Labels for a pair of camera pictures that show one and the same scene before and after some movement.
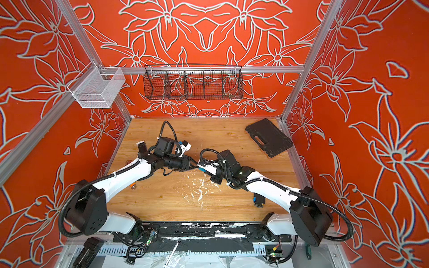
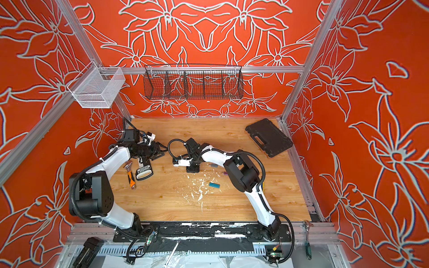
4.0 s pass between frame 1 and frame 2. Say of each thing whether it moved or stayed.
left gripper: moved
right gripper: moved
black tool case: stayed
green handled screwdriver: stayed
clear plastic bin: stayed
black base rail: stayed
